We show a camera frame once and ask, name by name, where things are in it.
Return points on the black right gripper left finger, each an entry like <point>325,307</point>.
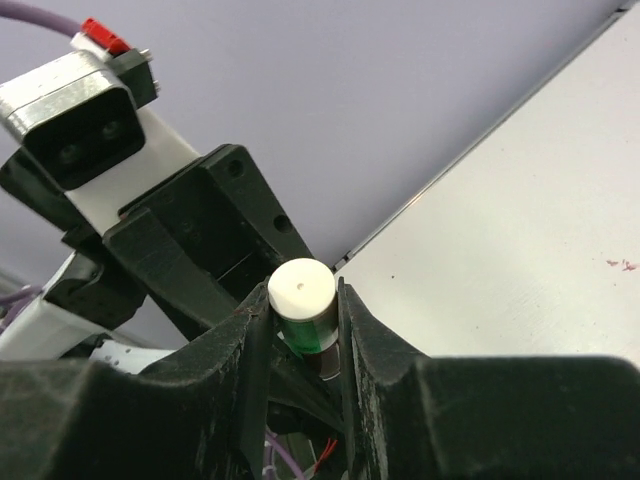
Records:
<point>198,413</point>

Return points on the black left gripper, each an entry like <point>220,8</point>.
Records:
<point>201,240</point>

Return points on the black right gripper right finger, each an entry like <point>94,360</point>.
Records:
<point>411,416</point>

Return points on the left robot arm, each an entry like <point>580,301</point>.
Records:
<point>80,309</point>

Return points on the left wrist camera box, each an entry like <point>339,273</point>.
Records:
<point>88,141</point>

